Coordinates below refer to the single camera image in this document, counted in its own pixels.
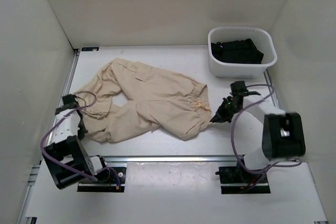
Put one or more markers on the black trousers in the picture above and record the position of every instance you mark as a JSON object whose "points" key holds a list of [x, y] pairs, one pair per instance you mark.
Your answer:
{"points": [[238, 51]]}

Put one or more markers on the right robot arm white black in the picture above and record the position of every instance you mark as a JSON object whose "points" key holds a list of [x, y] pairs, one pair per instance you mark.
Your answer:
{"points": [[282, 132]]}

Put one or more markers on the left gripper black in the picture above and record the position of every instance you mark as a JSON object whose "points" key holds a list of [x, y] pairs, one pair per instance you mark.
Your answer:
{"points": [[81, 132]]}

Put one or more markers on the beige trousers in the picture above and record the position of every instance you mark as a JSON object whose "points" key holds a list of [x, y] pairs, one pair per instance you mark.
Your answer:
{"points": [[126, 99]]}

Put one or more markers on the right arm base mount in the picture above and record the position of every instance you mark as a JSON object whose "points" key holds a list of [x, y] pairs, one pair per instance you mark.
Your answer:
{"points": [[234, 180]]}

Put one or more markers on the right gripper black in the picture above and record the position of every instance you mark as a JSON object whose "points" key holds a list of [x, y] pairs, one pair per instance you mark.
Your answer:
{"points": [[220, 116]]}

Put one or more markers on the white plastic basket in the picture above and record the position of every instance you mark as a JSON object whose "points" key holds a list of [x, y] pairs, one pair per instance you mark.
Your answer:
{"points": [[261, 39]]}

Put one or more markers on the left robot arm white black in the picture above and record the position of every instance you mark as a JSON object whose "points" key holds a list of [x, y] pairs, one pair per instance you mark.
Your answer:
{"points": [[65, 156]]}

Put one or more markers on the black corner bracket label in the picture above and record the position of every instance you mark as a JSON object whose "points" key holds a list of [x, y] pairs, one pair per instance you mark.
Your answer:
{"points": [[90, 49]]}

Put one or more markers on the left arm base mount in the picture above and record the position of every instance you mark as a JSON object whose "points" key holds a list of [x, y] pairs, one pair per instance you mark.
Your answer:
{"points": [[108, 182]]}

